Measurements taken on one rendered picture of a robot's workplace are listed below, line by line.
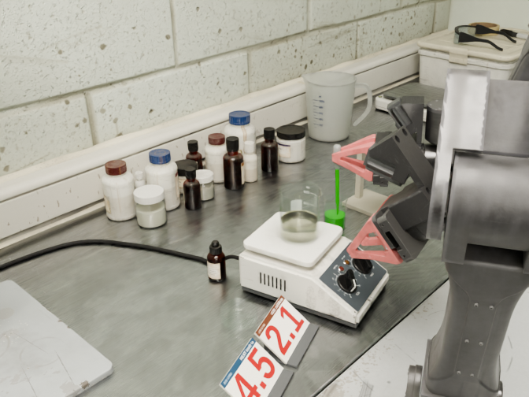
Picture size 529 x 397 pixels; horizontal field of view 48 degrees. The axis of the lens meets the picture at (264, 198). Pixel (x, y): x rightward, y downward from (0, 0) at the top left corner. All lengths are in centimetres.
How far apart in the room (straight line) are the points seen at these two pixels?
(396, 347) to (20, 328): 53
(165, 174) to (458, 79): 80
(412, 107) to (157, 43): 56
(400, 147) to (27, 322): 58
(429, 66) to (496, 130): 148
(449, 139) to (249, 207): 81
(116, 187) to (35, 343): 37
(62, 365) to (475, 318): 55
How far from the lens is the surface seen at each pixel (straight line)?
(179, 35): 133
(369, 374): 82
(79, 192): 121
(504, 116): 47
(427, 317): 93
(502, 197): 41
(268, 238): 92
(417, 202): 71
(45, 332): 92
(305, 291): 88
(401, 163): 71
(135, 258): 106
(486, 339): 52
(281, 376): 80
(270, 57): 154
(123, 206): 117
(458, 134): 42
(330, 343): 86
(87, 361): 85
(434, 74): 194
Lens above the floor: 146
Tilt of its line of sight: 27 degrees down
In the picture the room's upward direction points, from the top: 1 degrees counter-clockwise
